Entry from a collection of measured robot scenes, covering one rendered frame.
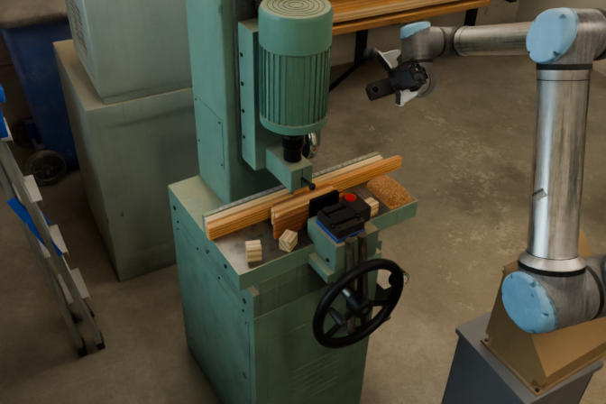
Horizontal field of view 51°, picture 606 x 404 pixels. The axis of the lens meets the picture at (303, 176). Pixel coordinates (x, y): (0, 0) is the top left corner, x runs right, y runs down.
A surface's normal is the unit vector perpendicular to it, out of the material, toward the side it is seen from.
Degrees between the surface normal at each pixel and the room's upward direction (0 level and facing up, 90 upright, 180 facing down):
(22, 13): 22
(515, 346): 90
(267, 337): 90
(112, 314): 0
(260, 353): 90
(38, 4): 8
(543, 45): 76
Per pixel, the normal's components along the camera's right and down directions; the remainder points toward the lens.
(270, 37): -0.63, 0.44
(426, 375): 0.03, -0.80
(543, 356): 0.38, -0.20
